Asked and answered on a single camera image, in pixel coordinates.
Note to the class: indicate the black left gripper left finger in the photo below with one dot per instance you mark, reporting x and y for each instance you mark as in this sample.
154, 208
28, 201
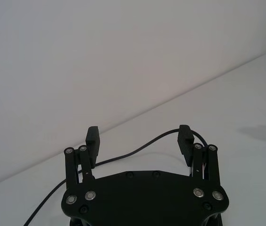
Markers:
92, 146

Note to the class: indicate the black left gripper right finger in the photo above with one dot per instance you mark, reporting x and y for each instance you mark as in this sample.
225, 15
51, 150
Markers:
183, 143

